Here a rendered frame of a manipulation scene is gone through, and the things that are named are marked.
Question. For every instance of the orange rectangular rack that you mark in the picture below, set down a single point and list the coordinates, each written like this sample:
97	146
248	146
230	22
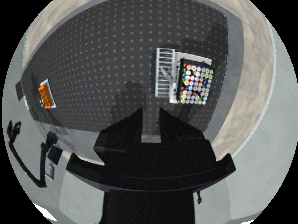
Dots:
48	103

